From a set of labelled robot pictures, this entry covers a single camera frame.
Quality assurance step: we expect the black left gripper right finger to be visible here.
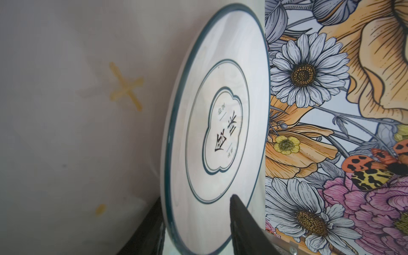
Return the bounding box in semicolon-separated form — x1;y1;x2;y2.
229;194;279;255

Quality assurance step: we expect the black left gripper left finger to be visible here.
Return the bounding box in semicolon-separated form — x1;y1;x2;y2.
118;198;166;255

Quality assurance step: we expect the white plate with black rings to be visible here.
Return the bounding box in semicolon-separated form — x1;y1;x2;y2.
160;3;271;255

